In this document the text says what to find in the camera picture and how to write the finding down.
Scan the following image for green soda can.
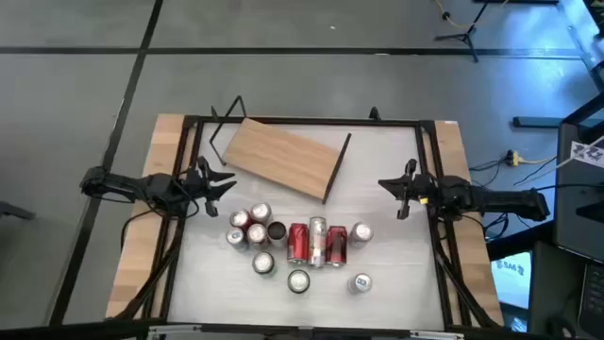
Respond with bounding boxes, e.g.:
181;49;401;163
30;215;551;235
286;268;311;295
251;251;277;277

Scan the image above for black keyboard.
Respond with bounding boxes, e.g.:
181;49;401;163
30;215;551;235
578;262;604;339

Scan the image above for black chair foot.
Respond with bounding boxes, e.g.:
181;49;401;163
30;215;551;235
0;200;37;222

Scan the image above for silver white soda can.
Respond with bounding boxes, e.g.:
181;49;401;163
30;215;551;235
349;221;375;250

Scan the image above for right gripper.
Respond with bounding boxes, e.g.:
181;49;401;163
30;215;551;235
377;158;443;221

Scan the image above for printed marker paper sheet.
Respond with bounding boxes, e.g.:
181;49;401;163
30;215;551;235
569;140;604;170

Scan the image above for pale floor cable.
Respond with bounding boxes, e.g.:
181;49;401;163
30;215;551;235
518;134;604;172

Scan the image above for black floor stand bar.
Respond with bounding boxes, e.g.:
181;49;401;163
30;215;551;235
512;93;604;129

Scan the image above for red can black lettering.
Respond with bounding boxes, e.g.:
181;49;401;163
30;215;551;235
286;222;310;264

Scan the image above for wooden shelf black metal legs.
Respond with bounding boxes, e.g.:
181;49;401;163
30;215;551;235
209;95;353;206

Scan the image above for silver metal bracket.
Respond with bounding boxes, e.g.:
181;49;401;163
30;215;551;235
147;323;203;340
409;330;466;340

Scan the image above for red cola can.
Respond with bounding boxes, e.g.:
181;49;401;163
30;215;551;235
245;222;271;250
248;201;274;227
228;209;253;233

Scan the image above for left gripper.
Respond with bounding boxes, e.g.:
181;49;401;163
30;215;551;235
181;155;239;218

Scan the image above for yellow floor cable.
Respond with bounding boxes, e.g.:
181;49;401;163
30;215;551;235
433;0;512;29

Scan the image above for blue and silver can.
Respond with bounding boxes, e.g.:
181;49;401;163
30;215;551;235
225;227;249;253
347;272;374;296

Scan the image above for grey metal beam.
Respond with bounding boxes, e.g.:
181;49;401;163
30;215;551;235
556;0;604;94

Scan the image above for black computer tower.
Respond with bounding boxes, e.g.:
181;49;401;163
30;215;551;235
554;120;604;264

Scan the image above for black tripod stand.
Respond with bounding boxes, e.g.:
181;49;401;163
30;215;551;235
433;0;491;64

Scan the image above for black desk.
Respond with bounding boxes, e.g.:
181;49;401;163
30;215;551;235
528;240;604;340

